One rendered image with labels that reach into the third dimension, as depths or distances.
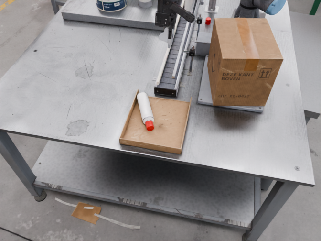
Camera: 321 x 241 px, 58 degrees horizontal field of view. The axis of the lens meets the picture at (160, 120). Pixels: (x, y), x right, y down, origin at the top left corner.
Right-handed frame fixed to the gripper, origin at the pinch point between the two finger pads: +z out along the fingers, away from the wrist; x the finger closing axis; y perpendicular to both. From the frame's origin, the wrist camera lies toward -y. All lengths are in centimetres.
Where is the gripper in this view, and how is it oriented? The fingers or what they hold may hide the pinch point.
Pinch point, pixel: (170, 45)
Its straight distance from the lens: 133.8
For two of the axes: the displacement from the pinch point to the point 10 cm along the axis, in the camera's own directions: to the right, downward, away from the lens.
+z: -0.7, 8.6, 5.0
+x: -1.9, 4.8, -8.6
